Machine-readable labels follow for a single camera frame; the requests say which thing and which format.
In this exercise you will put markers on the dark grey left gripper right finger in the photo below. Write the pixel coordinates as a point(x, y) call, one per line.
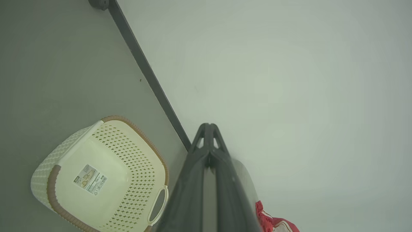
point(230, 196)

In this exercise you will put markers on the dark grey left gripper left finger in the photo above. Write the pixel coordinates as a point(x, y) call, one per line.
point(186, 193)

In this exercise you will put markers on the red white jersey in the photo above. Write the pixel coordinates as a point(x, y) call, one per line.
point(273, 224)

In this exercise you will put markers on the cream laundry basket brown rim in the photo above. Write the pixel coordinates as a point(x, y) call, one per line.
point(112, 167)

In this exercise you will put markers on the white barcode label sticker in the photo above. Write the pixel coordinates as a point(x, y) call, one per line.
point(90, 179)

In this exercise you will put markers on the black round rubber foot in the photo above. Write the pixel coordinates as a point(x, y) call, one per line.
point(99, 4)

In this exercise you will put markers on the black wall baseboard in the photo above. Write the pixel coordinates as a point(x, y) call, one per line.
point(151, 80)

